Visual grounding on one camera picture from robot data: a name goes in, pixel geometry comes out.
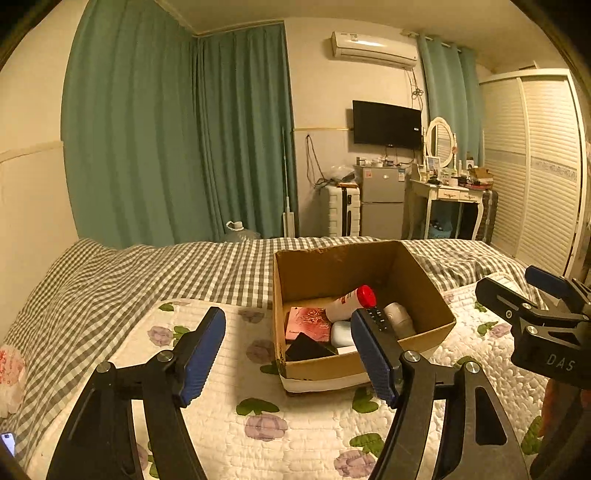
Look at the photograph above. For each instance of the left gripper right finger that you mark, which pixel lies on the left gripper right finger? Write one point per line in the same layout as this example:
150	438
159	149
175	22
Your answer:
477	441

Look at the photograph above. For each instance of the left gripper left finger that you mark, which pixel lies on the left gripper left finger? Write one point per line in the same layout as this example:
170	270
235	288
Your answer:
98	440

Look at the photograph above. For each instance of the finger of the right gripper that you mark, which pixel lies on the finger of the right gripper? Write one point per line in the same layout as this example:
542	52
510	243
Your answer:
574	294
513	307

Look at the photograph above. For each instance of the white cylindrical bottle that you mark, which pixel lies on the white cylindrical bottle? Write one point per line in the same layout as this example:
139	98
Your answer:
400	319

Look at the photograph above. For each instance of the white power adapter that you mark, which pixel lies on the white power adapter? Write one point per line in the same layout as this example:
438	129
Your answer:
346	350

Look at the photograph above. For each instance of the black remote control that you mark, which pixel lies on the black remote control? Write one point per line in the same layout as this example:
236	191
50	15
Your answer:
379	318

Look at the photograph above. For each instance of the small white charger block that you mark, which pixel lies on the small white charger block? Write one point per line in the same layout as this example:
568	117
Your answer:
341	334

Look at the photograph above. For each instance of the white bottle red cap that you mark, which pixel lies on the white bottle red cap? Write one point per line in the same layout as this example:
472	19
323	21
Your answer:
342	309

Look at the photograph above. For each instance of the black square box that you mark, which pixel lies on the black square box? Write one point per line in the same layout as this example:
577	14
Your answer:
306	348

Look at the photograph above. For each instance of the red patterned card box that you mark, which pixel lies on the red patterned card box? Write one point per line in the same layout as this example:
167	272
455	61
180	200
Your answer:
309	321

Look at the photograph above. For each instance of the brown cardboard box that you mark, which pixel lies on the brown cardboard box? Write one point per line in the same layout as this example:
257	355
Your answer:
411	313

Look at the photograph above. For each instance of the person's right hand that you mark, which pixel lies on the person's right hand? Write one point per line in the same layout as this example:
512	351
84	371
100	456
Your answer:
554	399

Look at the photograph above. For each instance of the smartphone with lit screen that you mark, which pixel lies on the smartphone with lit screen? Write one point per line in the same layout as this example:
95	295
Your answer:
9	441

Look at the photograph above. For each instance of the red white plastic bag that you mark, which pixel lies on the red white plastic bag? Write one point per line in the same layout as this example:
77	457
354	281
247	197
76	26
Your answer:
13	377

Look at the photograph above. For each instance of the white floral quilt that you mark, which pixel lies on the white floral quilt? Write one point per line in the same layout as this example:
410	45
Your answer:
245	426

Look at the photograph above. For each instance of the white dressing table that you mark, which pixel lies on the white dressing table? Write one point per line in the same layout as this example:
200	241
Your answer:
425	194

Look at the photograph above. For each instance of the white louvered wardrobe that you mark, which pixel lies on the white louvered wardrobe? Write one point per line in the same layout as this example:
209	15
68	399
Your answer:
534	147

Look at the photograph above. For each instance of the grey checkered bed sheet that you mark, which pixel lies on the grey checkered bed sheet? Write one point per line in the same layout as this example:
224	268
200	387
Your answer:
96	303

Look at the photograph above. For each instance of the silver mini fridge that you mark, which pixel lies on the silver mini fridge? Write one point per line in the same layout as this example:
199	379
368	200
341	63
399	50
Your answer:
383	192

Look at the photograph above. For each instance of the white oval vanity mirror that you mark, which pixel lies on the white oval vanity mirror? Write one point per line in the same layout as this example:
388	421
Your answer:
440	142

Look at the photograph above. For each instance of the white suitcase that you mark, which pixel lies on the white suitcase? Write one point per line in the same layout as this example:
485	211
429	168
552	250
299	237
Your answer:
341	210

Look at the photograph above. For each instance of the narrow green window curtain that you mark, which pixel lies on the narrow green window curtain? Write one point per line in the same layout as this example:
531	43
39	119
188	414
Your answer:
453	92

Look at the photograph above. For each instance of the white floor mop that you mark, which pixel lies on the white floor mop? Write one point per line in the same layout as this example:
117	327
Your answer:
289	226

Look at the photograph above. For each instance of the clear water jug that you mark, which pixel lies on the clear water jug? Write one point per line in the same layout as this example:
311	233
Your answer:
236	232

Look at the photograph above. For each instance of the white air conditioner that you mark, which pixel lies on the white air conditioner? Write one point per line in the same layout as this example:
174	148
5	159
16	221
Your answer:
359	47

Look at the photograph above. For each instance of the large green curtain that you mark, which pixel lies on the large green curtain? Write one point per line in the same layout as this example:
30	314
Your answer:
168	136

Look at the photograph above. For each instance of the black wall television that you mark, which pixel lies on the black wall television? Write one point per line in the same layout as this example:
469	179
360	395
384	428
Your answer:
387	125

